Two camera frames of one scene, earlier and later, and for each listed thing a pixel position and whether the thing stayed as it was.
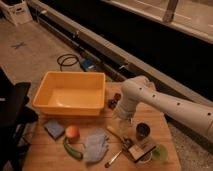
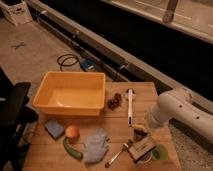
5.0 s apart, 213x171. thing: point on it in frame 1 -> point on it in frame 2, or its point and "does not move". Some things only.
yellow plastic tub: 70,93 does not move
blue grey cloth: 96,145 does not move
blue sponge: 54,129 does not move
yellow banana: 116,131 -> 140,126
